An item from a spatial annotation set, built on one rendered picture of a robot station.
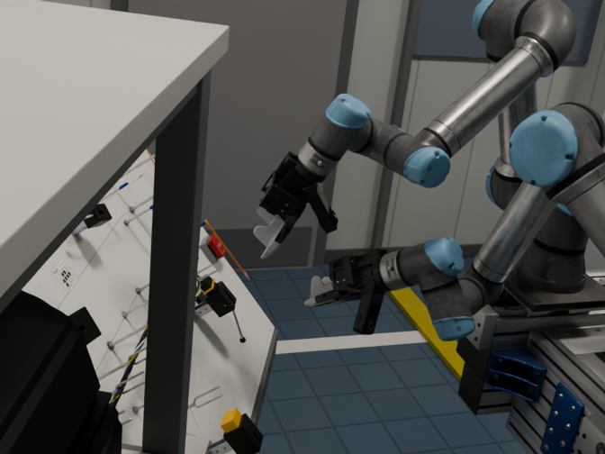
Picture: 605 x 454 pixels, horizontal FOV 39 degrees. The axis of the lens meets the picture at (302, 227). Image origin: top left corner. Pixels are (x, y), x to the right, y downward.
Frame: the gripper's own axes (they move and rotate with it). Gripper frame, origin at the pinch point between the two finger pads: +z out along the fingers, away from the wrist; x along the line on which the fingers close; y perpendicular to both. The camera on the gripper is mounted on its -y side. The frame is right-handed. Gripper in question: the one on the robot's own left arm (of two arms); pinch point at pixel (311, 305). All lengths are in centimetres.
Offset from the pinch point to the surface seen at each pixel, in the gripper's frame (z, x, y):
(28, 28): -61, 111, 3
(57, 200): -79, 124, -17
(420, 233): 111, -264, 73
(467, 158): 75, -266, 105
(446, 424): 62, -162, -29
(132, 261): 19.8, 30.2, 12.5
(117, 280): 16.7, 37.4, 7.5
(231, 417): 2.9, 25.9, -21.1
